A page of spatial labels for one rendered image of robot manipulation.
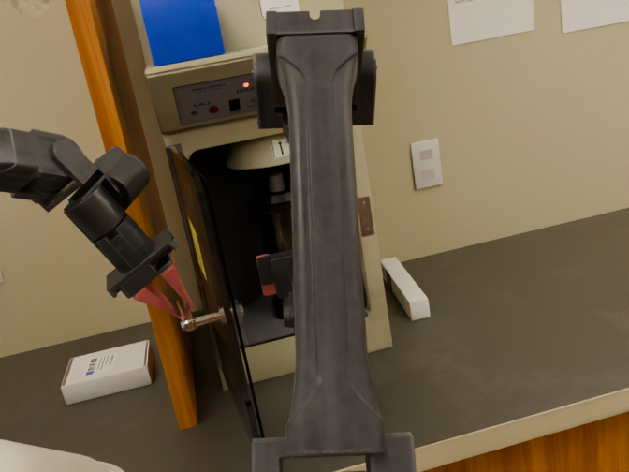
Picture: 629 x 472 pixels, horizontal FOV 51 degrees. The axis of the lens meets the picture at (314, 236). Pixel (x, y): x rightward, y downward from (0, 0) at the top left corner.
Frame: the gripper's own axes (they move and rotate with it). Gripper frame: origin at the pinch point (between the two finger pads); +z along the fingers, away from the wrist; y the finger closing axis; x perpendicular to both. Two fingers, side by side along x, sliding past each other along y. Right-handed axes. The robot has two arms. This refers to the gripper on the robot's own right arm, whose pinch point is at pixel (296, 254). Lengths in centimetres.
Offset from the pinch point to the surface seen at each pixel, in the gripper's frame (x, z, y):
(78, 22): -41.6, -6.0, 24.2
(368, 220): -2.3, 2.3, -13.8
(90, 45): -38.4, -6.0, 23.4
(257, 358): 18.4, 1.8, 9.8
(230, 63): -33.0, -8.3, 5.3
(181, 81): -31.7, -7.2, 12.5
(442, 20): -31, 46, -48
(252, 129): -21.5, 2.7, 3.1
